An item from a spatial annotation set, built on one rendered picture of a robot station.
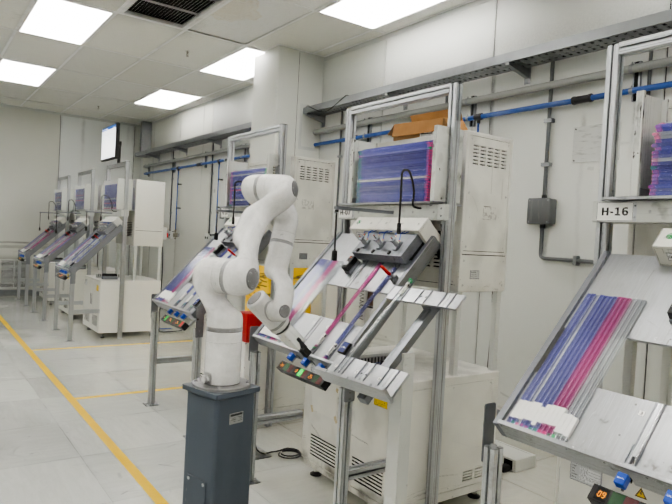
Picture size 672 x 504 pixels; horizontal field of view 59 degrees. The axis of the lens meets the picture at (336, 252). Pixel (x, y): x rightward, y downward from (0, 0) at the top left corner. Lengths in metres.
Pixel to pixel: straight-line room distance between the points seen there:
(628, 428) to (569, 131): 2.65
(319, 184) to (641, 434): 2.79
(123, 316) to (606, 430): 5.79
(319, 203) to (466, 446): 1.85
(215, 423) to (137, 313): 4.98
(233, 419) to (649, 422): 1.20
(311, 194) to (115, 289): 3.40
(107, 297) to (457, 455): 4.71
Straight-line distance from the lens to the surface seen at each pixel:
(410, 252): 2.54
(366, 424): 2.74
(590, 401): 1.74
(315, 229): 3.93
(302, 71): 6.06
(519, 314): 4.16
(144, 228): 6.85
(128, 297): 6.86
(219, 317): 1.97
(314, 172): 3.94
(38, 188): 10.78
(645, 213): 2.06
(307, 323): 2.68
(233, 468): 2.09
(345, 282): 2.73
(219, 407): 1.98
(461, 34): 4.84
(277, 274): 2.18
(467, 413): 2.89
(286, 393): 3.99
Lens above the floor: 1.21
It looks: 1 degrees down
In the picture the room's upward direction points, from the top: 3 degrees clockwise
